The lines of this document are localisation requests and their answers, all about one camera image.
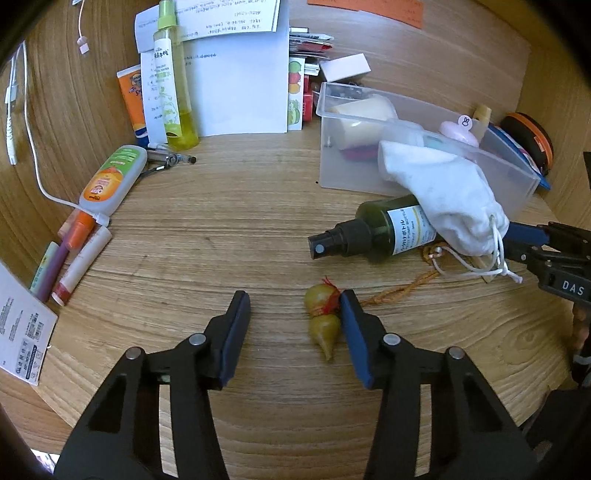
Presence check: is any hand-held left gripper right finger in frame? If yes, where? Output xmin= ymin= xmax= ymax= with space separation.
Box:
xmin=339 ymin=289 xmax=539 ymax=480

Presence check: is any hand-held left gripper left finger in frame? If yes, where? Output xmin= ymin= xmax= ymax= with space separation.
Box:
xmin=53 ymin=291 xmax=252 ymax=480

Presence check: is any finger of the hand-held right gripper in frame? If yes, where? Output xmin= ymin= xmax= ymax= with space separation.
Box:
xmin=505 ymin=247 xmax=555 ymax=278
xmin=507 ymin=222 xmax=591 ymax=253

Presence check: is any yellow gourd charm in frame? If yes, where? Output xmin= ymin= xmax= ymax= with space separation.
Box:
xmin=304 ymin=247 xmax=446 ymax=361

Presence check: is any white cloth drawstring pouch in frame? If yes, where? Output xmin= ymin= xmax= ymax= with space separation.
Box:
xmin=378 ymin=140 xmax=525 ymax=283

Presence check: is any clear plastic bin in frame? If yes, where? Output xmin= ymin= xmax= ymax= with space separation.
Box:
xmin=316 ymin=82 xmax=541 ymax=222

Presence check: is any beige cylindrical jar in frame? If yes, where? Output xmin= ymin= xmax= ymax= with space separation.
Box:
xmin=330 ymin=95 xmax=399 ymax=151

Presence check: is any wooden desktop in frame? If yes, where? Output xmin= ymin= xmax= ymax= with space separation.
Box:
xmin=0 ymin=129 xmax=578 ymax=480

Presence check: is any blue notebook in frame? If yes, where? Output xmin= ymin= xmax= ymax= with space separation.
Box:
xmin=487 ymin=124 xmax=552 ymax=191

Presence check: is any orange and black round case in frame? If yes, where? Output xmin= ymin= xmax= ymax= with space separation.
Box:
xmin=501 ymin=112 xmax=554 ymax=176

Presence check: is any dark green spray bottle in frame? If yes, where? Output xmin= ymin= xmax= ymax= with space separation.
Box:
xmin=308 ymin=194 xmax=439 ymax=265

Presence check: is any pink round case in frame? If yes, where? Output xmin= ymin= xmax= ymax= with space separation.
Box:
xmin=438 ymin=115 xmax=481 ymax=148

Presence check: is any white stick with red end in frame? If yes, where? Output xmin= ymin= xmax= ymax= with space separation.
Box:
xmin=52 ymin=227 xmax=113 ymax=306

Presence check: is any orange and purple marker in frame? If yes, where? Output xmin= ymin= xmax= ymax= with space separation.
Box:
xmin=34 ymin=211 xmax=96 ymax=302

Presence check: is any white tube with orange label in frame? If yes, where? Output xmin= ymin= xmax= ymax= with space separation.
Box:
xmin=78 ymin=144 xmax=148 ymax=227

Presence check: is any pale green highlighter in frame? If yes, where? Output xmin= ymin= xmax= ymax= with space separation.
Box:
xmin=30 ymin=242 xmax=61 ymax=291

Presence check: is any white printed card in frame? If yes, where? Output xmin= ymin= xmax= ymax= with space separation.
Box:
xmin=0 ymin=263 xmax=59 ymax=386

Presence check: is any yellow liquid spray bottle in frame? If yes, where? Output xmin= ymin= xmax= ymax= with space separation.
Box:
xmin=152 ymin=0 xmax=200 ymax=151

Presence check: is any large white paper sheet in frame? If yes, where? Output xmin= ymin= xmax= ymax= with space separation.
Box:
xmin=182 ymin=34 xmax=289 ymax=138

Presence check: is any small white card box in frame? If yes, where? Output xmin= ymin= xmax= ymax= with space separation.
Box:
xmin=320 ymin=54 xmax=371 ymax=83

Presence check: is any fruit sticker sheet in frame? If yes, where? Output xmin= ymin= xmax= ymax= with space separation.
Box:
xmin=286 ymin=56 xmax=308 ymax=131

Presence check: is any narrow printed paper slip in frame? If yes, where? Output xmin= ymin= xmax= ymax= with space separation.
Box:
xmin=140 ymin=48 xmax=169 ymax=144

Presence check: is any orange paper strip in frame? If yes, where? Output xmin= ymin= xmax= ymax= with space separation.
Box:
xmin=307 ymin=0 xmax=424 ymax=29

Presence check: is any stack of red packets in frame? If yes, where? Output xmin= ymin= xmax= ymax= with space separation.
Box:
xmin=288 ymin=28 xmax=334 ymax=123

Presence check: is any white charger plug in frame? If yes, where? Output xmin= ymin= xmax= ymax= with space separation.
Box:
xmin=4 ymin=46 xmax=28 ymax=164

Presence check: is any white printed paper sheet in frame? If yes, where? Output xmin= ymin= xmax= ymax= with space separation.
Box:
xmin=135 ymin=0 xmax=281 ymax=51

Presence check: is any white cable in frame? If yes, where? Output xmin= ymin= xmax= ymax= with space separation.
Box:
xmin=21 ymin=41 xmax=100 ymax=217

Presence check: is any cable with pink plug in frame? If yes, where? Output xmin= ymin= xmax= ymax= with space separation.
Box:
xmin=74 ymin=0 xmax=92 ymax=55

